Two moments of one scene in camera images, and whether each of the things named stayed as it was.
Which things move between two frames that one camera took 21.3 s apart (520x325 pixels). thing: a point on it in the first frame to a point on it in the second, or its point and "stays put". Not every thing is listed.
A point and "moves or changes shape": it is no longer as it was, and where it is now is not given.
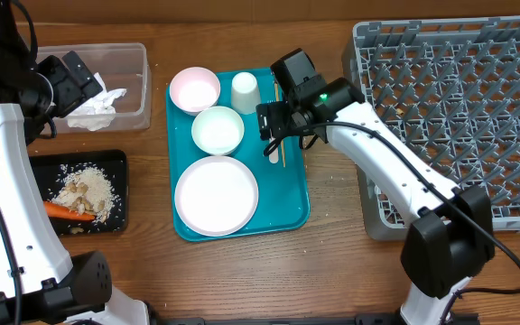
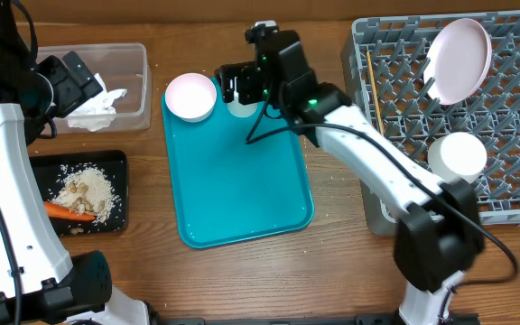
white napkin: [99, 112] stays put
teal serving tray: [220, 183] stays put
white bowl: [218, 130] to [457, 154]
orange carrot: [63, 211] stays put
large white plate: [216, 196] to [457, 61]
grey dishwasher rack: [469, 96] stays put
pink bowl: [194, 88] moves or changes shape
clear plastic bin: [117, 66] stays put
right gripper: [270, 122] to [242, 71]
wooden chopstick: [282, 143] to [375, 92]
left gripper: [73, 92] stays put
